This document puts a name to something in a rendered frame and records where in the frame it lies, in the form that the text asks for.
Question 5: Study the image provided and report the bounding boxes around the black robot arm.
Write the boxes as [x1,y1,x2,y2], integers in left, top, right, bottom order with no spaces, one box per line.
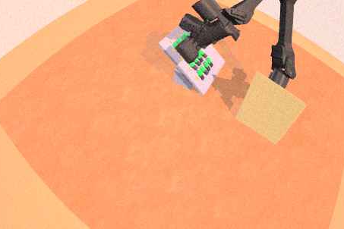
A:
[179,0,297,89]

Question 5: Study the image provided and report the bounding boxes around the pale lilac switch panel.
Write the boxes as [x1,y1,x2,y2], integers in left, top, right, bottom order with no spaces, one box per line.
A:
[157,25,225,95]

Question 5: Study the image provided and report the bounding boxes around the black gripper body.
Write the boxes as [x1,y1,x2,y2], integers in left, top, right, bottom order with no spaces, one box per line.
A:
[175,20,218,64]

